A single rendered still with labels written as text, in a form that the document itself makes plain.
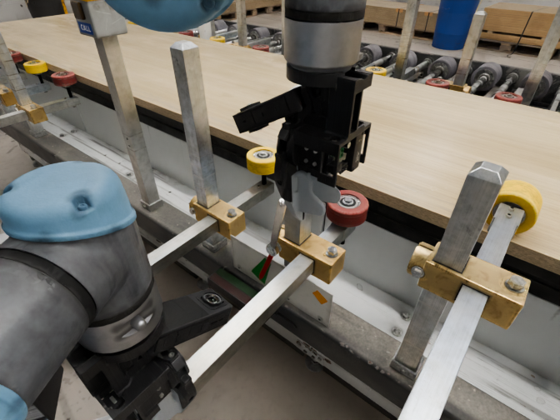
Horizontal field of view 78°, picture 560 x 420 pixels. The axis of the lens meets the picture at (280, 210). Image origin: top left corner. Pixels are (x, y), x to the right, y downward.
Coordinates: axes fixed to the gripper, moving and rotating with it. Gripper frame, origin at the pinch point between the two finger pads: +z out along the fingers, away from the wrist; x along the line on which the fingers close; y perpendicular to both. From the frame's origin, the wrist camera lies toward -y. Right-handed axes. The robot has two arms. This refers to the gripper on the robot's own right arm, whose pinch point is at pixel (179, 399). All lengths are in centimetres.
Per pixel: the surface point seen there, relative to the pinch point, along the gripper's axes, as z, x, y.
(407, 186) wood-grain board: -7, 7, -56
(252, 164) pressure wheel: -7.2, -24.8, -42.3
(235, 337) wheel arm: -3.5, 1.2, -9.7
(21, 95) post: -4, -127, -31
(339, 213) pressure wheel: -7.7, 0.5, -38.5
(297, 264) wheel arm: -3.5, -0.2, -26.6
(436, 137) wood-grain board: -7, 4, -82
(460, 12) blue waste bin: 31, -126, -588
